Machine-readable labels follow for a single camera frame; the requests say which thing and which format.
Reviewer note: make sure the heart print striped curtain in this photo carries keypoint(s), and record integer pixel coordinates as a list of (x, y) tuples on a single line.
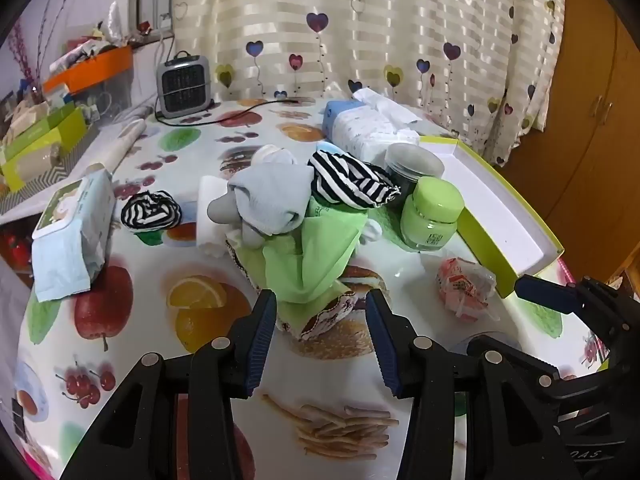
[(375, 35)]

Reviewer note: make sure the small striped sock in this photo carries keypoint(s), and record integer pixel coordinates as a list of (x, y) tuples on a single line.
[(150, 212)]

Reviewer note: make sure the green towel with white patches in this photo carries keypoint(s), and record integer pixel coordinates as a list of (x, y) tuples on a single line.
[(340, 220)]

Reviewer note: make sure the grey chevron patterned box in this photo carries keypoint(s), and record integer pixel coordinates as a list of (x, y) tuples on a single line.
[(50, 180)]

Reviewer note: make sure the dark lidded jar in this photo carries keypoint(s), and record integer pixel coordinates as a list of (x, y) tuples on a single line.
[(412, 162)]

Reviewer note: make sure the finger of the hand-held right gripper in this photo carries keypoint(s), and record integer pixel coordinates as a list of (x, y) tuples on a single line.
[(545, 294), (520, 355)]

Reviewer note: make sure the white sock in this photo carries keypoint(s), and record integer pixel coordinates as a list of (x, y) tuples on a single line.
[(270, 154)]

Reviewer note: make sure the green plastic jar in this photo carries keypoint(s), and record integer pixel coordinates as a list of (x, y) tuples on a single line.
[(430, 215)]

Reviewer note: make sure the wet wipes pack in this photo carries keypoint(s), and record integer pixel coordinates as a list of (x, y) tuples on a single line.
[(70, 240)]

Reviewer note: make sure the dark green cardboard box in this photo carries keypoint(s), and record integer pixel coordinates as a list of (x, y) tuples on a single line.
[(50, 116)]

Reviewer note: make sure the blue white tissue pack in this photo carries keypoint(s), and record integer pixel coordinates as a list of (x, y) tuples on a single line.
[(360, 130)]

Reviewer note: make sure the orange lid storage box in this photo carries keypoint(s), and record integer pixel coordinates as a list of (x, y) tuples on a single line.
[(95, 67)]

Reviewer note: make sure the brown patterned cloth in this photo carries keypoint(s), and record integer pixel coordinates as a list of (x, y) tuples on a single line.
[(325, 317)]

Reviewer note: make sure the light grey sock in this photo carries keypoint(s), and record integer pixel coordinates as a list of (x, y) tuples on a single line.
[(270, 195)]

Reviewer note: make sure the large striped sock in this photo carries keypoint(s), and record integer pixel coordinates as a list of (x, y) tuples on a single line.
[(345, 175)]

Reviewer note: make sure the wooden wardrobe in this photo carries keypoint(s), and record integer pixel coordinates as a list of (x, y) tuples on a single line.
[(590, 110)]

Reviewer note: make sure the purple decorative twigs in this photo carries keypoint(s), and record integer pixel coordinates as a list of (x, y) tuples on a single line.
[(22, 55)]

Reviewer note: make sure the white rolled sheet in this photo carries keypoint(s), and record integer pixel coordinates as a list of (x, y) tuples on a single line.
[(120, 142)]

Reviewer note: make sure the silver foil bag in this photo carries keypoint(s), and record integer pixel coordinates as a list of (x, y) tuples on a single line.
[(115, 22)]

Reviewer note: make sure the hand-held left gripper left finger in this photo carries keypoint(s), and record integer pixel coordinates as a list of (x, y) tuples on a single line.
[(260, 340)]

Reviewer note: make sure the white box with green rim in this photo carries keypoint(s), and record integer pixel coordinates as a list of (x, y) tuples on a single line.
[(500, 210)]

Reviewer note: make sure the red white snack packet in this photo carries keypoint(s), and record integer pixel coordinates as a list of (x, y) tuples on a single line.
[(462, 287)]

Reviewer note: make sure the white towel roll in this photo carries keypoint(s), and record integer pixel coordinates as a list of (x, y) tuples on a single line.
[(210, 220)]

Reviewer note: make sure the lime green cardboard box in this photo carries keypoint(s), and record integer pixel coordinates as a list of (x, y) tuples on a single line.
[(40, 157)]

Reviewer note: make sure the grey space heater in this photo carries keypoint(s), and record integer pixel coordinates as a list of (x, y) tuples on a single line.
[(182, 85)]

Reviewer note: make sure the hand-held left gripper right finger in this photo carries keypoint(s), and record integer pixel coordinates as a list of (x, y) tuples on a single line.
[(382, 340)]

